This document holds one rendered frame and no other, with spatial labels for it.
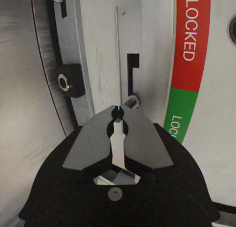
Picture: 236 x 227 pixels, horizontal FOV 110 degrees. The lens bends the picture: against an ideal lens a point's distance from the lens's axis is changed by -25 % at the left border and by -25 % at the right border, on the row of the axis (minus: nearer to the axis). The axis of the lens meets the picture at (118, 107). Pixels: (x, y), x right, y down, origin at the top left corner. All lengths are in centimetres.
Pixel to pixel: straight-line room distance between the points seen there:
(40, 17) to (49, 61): 9
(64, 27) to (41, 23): 5
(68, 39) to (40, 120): 17
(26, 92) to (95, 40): 16
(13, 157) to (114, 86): 24
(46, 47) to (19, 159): 23
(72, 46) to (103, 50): 6
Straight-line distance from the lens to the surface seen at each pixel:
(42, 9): 28
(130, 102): 16
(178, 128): 18
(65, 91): 23
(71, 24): 22
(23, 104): 24
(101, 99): 21
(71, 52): 22
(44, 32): 27
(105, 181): 39
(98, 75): 20
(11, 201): 35
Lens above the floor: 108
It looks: 28 degrees down
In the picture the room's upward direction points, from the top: 103 degrees clockwise
